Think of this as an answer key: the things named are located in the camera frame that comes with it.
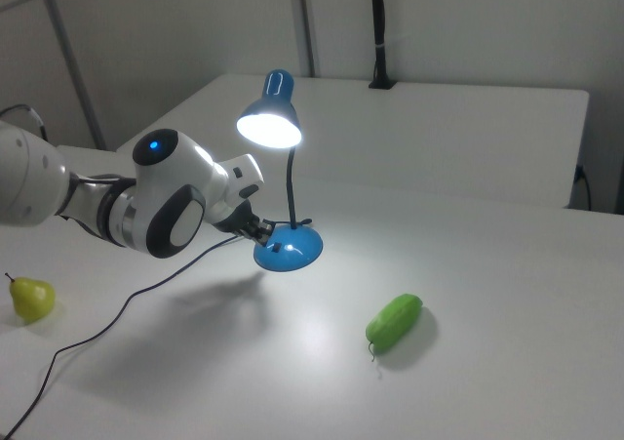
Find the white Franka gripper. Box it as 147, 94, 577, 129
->
213, 198, 278, 248

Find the blue desk lamp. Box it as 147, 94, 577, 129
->
235, 68, 324, 273

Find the green toy gourd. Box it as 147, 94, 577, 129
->
365, 292, 424, 363

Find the white adjoining table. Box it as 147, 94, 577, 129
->
115, 72, 591, 211

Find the green toy pear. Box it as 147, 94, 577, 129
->
4, 272, 57, 324

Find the black lamp power cable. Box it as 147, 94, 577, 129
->
2, 218, 313, 439

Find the grey wall frame post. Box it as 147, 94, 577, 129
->
34, 0, 107, 151
295, 0, 323, 78

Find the black camera pole with clamp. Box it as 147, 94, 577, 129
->
368, 0, 399, 91

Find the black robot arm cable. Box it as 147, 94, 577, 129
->
0, 103, 49, 140

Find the black wall socket cable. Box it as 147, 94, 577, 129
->
574, 164, 594, 212

